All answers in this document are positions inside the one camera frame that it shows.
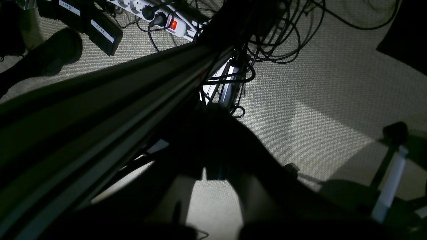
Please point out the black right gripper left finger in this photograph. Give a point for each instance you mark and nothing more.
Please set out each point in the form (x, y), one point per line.
(153, 206)

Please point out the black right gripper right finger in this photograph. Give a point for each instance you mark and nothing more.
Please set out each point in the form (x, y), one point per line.
(275, 205)

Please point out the black labelled box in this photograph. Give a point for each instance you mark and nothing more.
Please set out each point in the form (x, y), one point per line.
(83, 16)

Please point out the white power strip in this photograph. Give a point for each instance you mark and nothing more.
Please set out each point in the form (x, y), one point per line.
(177, 17)

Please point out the aluminium table frame beam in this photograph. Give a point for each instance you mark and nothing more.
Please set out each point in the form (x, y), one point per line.
(62, 143)

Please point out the white cylindrical post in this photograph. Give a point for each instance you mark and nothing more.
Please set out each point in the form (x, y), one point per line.
(389, 190)

